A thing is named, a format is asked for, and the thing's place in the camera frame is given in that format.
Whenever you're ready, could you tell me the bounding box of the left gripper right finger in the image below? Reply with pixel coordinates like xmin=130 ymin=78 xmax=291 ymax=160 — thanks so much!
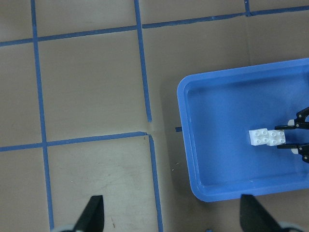
xmin=239 ymin=194 xmax=282 ymax=232

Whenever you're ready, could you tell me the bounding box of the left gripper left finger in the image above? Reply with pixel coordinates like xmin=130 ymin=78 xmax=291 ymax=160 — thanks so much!
xmin=73 ymin=195 xmax=104 ymax=232

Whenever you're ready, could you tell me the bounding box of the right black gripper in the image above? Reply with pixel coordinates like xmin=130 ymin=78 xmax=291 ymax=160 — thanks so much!
xmin=275 ymin=107 xmax=309 ymax=163

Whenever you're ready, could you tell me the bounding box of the white block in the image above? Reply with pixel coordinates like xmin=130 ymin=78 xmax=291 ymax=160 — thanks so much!
xmin=249 ymin=128 xmax=269 ymax=146
xmin=267 ymin=130 xmax=286 ymax=146

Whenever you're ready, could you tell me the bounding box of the blue plastic tray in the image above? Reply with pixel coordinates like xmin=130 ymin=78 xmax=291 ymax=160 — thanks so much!
xmin=177 ymin=58 xmax=309 ymax=202

